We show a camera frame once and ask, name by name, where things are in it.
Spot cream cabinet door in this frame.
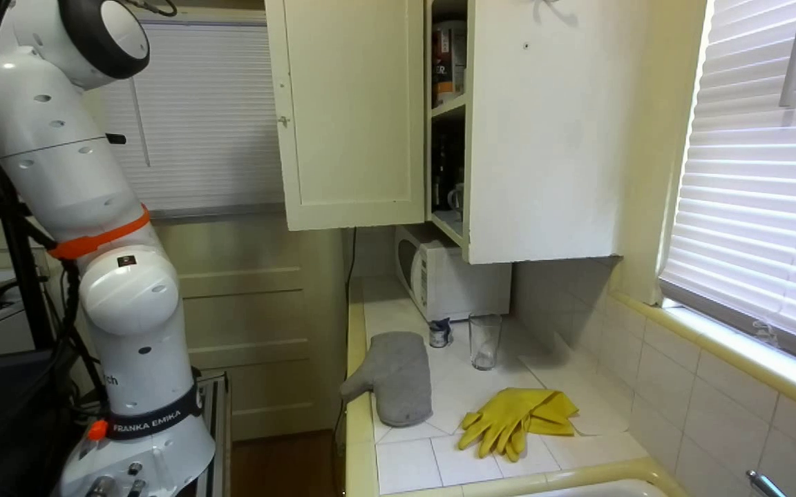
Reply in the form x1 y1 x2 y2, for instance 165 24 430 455
262 0 430 235

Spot glass jar in cabinet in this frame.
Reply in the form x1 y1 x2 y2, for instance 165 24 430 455
444 180 466 217

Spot cream panelled door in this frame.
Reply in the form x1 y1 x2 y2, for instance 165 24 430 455
153 213 353 444

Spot brown bottle in cabinet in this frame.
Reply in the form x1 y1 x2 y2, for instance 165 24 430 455
430 16 469 105

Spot white blinds on door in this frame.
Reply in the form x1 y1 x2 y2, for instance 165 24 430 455
81 16 287 220

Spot white microwave oven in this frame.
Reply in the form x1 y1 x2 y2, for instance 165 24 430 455
392 223 516 325

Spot grey oven mitt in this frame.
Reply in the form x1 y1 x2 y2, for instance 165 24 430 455
336 329 436 430

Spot clear drinking glass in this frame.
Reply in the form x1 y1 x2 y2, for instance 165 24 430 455
469 314 502 373

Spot yellow rubber glove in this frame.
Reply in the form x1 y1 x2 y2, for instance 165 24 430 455
512 388 581 442
455 386 557 463

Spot black Franka label band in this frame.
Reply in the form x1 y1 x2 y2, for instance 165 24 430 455
100 383 208 442

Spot window blinds over sink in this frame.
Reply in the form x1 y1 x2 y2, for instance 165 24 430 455
657 0 796 376

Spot black metal rack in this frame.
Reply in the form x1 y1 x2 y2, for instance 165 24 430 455
0 0 74 497

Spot cream wall cabinet body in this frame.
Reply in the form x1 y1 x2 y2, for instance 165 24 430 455
422 0 625 268

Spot orange strap on arm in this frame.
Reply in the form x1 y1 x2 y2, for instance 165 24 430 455
48 208 154 264

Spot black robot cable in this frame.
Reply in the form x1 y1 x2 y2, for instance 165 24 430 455
0 0 110 435

